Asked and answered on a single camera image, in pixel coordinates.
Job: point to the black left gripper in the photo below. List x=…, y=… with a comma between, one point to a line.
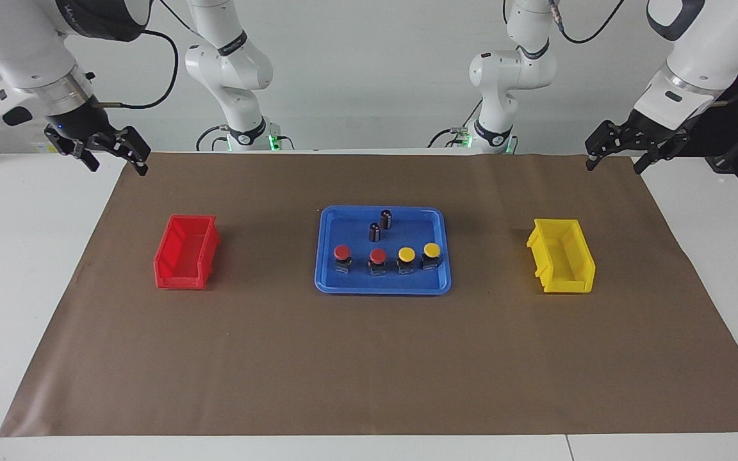
x=657, y=134

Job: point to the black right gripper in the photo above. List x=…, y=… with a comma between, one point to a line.
x=84, y=125

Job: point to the yellow push button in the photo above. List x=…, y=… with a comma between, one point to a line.
x=432, y=250
x=406, y=255

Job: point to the red push button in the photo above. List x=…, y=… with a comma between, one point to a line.
x=342, y=251
x=377, y=256

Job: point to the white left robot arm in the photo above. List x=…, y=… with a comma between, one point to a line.
x=702, y=51

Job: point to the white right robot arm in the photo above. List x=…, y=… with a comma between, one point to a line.
x=16, y=45

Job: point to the red plastic bin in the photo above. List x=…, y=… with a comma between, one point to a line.
x=180, y=278

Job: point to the yellow plastic bin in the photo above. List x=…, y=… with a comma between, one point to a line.
x=564, y=285

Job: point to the black cylindrical capacitor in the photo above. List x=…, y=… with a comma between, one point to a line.
x=375, y=232
x=386, y=219

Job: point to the blue plastic tray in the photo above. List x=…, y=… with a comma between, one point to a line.
x=356, y=285

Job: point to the brown paper table mat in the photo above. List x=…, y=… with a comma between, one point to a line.
x=369, y=358

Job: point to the white wall socket box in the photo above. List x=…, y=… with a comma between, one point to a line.
x=41, y=147

